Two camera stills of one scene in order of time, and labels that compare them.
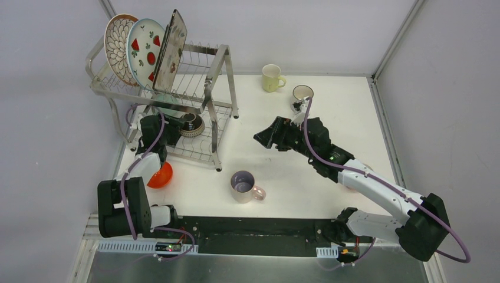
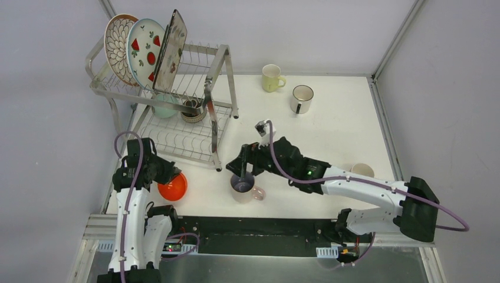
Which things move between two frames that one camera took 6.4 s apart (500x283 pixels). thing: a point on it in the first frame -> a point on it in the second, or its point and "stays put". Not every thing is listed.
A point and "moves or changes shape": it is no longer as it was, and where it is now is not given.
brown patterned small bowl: [193, 128] -> [191, 117]
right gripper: [280, 127] -> [238, 165]
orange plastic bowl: [162, 177] moves or changes shape
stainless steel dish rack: [202, 82] stays put
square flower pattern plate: [171, 54] stays put
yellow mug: [270, 76] stays put
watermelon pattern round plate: [144, 45] stays put
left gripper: [174, 127] -> [167, 171]
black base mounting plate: [259, 236] stays put
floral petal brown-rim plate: [115, 38] stays put
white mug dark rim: [300, 92] stays put
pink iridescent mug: [243, 188] stays put
